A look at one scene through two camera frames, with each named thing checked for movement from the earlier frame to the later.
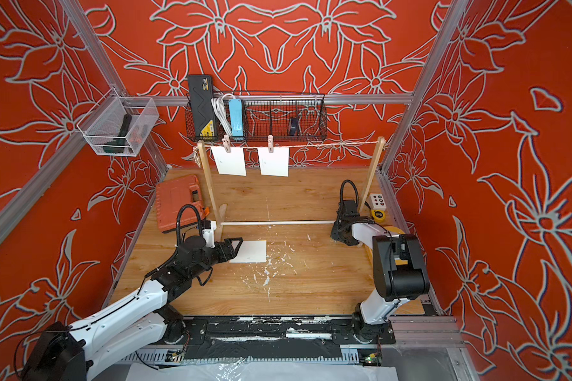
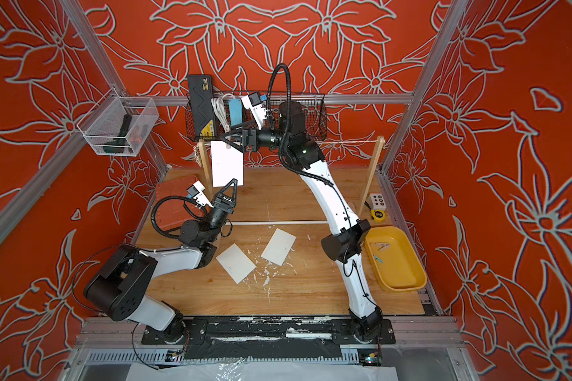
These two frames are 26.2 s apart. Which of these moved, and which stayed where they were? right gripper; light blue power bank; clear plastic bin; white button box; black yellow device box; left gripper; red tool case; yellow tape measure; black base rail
Moved: left gripper; right gripper
Stayed: white button box; clear plastic bin; yellow tape measure; black yellow device box; red tool case; black base rail; light blue power bank
